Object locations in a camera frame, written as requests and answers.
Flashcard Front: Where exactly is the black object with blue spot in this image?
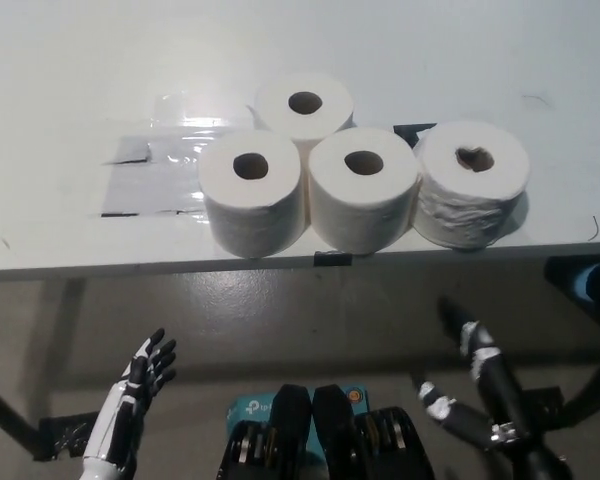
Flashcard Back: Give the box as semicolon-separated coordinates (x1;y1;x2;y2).
543;257;600;304

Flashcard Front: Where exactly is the small black tape strip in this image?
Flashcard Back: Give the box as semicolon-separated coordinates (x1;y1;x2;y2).
312;251;354;268

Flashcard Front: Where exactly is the black diagonal table leg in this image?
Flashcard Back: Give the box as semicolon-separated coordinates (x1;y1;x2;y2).
0;377;37;459
544;349;600;436

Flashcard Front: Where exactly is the grey upright table leg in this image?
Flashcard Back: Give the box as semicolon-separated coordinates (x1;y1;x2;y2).
54;278;87;381

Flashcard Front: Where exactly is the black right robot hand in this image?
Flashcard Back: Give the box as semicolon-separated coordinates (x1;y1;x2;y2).
412;297;566;480

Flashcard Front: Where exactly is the wrinkled white toilet paper roll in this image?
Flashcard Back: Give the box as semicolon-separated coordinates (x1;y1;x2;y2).
412;120;530;250

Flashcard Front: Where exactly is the smooth white toilet paper roll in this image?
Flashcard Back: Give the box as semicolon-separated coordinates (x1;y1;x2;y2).
307;127;421;254
252;72;356;147
198;130;303;260

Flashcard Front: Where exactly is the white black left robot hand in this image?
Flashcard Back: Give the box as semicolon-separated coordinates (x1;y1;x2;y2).
82;327;178;474

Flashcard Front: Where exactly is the black floor tape patch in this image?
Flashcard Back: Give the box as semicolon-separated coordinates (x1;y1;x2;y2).
38;413;102;459
522;387;565;434

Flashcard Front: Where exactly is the black square tape patch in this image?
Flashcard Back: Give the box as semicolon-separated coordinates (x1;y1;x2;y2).
393;122;439;147

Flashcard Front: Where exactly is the grey glossy tape patch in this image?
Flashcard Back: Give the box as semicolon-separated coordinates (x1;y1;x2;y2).
87;92;261;219

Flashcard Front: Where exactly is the teal tp-link cardboard box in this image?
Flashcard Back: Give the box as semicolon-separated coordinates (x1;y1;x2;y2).
225;382;371;451

